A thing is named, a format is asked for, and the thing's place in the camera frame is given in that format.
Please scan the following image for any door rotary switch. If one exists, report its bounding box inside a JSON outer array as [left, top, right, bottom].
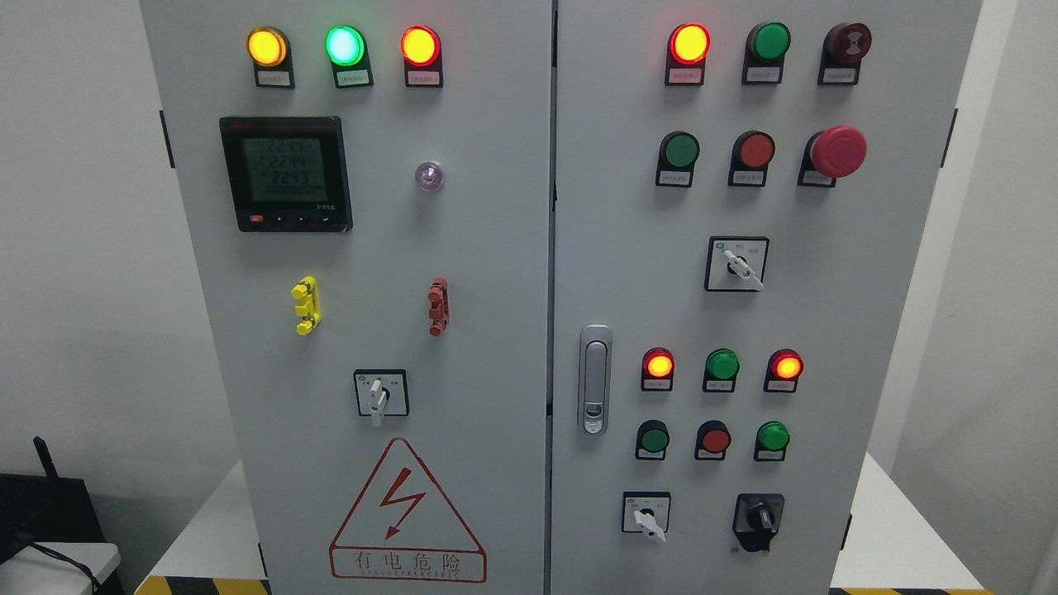
[[354, 369, 411, 428]]

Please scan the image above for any red terminal clip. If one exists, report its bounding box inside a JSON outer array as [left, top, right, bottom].
[[427, 278, 450, 336]]

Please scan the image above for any red lit lamp lower left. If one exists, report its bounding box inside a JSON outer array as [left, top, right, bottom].
[[640, 347, 675, 392]]

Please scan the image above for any red lit lamp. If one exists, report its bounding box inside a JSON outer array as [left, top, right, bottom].
[[665, 22, 711, 86], [640, 347, 675, 392], [763, 348, 804, 394]]

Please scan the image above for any clear small light bulb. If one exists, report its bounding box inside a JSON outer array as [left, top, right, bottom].
[[413, 159, 445, 193]]

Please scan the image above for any green button bottom left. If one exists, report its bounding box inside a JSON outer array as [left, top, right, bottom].
[[635, 421, 671, 459]]

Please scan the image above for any green button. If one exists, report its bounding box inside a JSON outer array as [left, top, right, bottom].
[[635, 421, 671, 459], [741, 21, 791, 84], [753, 421, 791, 462]]

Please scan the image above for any left grey cabinet door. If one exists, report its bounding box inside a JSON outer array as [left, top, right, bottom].
[[141, 1, 552, 594]]

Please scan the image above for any grey cabinet door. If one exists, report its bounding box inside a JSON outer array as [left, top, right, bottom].
[[141, 1, 552, 594], [550, 1, 981, 594]]

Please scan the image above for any green lamp lower middle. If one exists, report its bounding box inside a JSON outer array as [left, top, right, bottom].
[[703, 348, 740, 394]]

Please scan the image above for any green push button second row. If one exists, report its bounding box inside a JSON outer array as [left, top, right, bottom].
[[655, 131, 700, 188]]

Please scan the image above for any yellow terminal clip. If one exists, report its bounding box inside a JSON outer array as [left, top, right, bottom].
[[290, 275, 322, 336]]

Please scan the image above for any red button bottom middle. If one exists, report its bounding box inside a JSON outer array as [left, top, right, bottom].
[[694, 421, 731, 459]]

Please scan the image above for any right grey cabinet door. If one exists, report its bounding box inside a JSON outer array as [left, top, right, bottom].
[[550, 1, 981, 594]]

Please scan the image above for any red electric hazard warning sticker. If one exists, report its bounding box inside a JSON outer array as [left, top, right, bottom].
[[329, 437, 488, 583]]

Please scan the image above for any red lit lamp lower right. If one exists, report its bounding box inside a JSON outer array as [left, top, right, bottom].
[[763, 348, 804, 394]]

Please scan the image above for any red push button second row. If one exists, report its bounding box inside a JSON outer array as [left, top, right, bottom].
[[727, 131, 777, 188]]

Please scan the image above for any black digital power meter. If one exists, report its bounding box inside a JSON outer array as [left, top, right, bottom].
[[219, 118, 354, 233]]

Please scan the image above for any red indicator lamp left door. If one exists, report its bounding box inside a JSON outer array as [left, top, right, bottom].
[[400, 24, 443, 88]]

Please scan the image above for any green button bottom right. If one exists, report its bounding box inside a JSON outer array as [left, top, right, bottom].
[[753, 421, 791, 462]]

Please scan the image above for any red lit lamp right top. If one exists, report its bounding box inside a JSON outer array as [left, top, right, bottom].
[[665, 22, 711, 86]]

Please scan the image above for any green lit indicator lamp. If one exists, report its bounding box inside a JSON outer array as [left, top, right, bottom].
[[325, 24, 373, 89]]

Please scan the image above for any red emergency stop button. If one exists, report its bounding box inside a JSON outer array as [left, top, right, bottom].
[[798, 125, 868, 188]]

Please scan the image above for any green button top right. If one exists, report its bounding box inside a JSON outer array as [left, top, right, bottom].
[[741, 21, 791, 84]]

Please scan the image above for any yellow indicator lamp top left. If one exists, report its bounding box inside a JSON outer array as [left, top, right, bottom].
[[247, 26, 295, 89]]

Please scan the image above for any dark red buzzer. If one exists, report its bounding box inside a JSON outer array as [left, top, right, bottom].
[[817, 22, 872, 84]]

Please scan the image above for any black router with antenna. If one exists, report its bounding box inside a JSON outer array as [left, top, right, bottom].
[[1, 436, 107, 562]]

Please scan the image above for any white box lower left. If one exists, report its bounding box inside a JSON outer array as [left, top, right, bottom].
[[1, 542, 121, 594]]

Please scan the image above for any silver door latch handle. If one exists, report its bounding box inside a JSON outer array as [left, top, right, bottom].
[[578, 324, 612, 436]]

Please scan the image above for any upper right rotary switch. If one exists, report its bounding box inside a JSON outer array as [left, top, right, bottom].
[[704, 235, 770, 293]]

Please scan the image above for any lower white rotary switch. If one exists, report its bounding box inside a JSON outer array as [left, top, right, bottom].
[[621, 491, 672, 543]]

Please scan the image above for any black key selector switch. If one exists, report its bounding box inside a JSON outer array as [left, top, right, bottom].
[[731, 493, 785, 553]]

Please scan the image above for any black cable lower left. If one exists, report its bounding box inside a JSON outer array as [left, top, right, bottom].
[[8, 533, 103, 595]]

